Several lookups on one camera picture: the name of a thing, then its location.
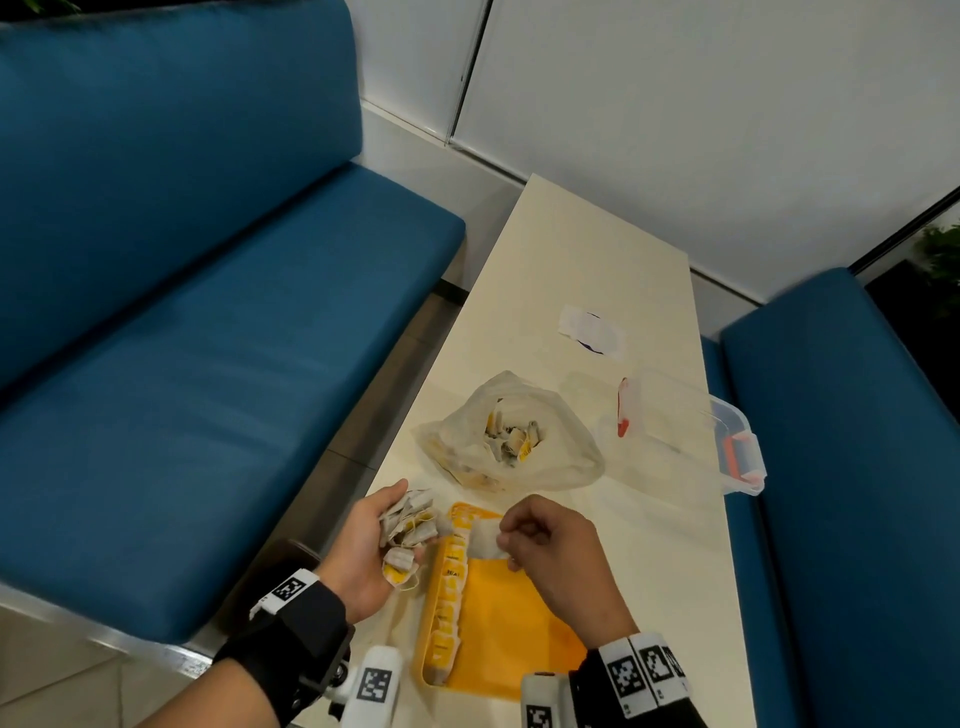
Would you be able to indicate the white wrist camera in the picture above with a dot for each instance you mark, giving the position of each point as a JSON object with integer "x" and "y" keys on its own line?
{"x": 375, "y": 682}
{"x": 540, "y": 705}

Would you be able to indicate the row of tea bags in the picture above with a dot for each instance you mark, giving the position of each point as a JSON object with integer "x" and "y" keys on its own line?
{"x": 446, "y": 600}

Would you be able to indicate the person's left forearm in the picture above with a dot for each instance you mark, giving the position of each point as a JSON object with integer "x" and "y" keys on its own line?
{"x": 292, "y": 645}

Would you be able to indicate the white paper patch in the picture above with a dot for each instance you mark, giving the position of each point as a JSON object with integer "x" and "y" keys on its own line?
{"x": 592, "y": 331}

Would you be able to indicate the yellow tray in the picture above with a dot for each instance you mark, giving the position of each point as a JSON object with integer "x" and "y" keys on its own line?
{"x": 502, "y": 630}

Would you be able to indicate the clear plastic bag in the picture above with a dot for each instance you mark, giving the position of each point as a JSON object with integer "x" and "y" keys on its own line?
{"x": 570, "y": 457}

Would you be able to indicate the yellow tagged tea bag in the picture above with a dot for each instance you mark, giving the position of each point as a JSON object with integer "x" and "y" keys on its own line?
{"x": 487, "y": 540}

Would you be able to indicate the blue sofa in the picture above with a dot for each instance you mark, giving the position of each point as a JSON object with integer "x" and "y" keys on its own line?
{"x": 210, "y": 315}
{"x": 855, "y": 510}

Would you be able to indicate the bunch of tea bags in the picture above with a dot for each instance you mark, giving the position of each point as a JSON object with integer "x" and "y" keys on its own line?
{"x": 409, "y": 525}

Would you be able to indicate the black metal pole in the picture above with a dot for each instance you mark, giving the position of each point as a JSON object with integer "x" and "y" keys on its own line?
{"x": 904, "y": 231}

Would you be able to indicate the person's right forearm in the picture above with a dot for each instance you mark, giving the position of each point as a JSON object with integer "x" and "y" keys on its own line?
{"x": 592, "y": 697}

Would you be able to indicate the person's left hand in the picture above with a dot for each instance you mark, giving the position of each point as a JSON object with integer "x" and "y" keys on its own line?
{"x": 360, "y": 562}

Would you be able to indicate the person's right hand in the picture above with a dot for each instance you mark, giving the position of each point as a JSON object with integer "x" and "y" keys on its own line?
{"x": 577, "y": 577}

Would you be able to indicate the clear box with red latches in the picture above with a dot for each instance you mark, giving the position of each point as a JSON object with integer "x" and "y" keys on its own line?
{"x": 675, "y": 427}

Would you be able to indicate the white marker wristband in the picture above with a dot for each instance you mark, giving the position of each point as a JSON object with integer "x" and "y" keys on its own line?
{"x": 289, "y": 589}
{"x": 637, "y": 675}

